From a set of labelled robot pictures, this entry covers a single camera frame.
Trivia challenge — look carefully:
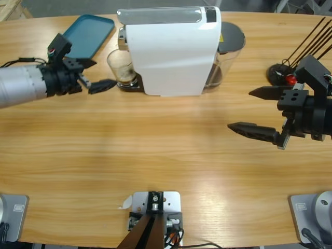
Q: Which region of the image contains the clear drinking glass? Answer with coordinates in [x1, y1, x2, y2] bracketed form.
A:
[106, 49, 138, 89]

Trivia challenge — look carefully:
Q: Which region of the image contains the dark camera post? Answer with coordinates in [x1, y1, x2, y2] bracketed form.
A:
[116, 191, 167, 249]

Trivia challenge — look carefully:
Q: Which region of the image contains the grey coffee machine lid lever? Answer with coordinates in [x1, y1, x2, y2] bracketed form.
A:
[116, 7, 203, 25]

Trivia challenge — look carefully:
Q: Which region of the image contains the clear water tank black lid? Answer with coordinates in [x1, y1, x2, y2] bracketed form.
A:
[204, 21, 246, 94]

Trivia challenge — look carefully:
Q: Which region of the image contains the white mount plate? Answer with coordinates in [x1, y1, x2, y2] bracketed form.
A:
[129, 191, 184, 246]

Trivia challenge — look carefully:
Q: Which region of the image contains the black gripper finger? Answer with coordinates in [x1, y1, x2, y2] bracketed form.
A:
[64, 58, 98, 73]
[248, 86, 310, 112]
[227, 121, 281, 146]
[88, 79, 117, 95]

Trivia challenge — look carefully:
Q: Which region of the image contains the grey metal frame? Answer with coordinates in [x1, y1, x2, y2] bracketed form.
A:
[274, 0, 332, 13]

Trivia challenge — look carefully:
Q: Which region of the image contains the black bolted bracket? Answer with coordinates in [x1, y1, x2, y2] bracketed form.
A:
[165, 212, 184, 230]

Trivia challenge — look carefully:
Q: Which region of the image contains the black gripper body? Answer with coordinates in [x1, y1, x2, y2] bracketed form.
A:
[38, 61, 91, 98]
[276, 97, 328, 150]

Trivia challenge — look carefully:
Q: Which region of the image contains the white capsule coffee machine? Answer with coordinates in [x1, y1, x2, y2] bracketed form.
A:
[118, 5, 223, 97]

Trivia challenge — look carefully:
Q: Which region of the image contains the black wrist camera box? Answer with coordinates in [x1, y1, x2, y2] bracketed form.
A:
[47, 33, 73, 64]
[295, 54, 332, 98]

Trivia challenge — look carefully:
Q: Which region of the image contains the teal plastic tray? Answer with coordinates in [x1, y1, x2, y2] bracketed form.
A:
[62, 14, 116, 59]

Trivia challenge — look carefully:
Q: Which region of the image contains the black capsule holder with rods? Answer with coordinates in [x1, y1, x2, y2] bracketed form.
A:
[266, 17, 332, 86]

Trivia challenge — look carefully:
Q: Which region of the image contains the white paper tag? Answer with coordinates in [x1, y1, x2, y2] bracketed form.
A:
[118, 196, 133, 210]

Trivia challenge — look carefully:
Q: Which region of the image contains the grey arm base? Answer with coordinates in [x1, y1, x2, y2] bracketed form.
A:
[288, 191, 332, 244]
[0, 193, 30, 242]

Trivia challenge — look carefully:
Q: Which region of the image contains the orange connector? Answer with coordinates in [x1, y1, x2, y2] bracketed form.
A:
[167, 232, 182, 246]

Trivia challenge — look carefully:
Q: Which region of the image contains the black base cable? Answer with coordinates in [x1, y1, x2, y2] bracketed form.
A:
[301, 227, 326, 249]
[0, 222, 10, 242]

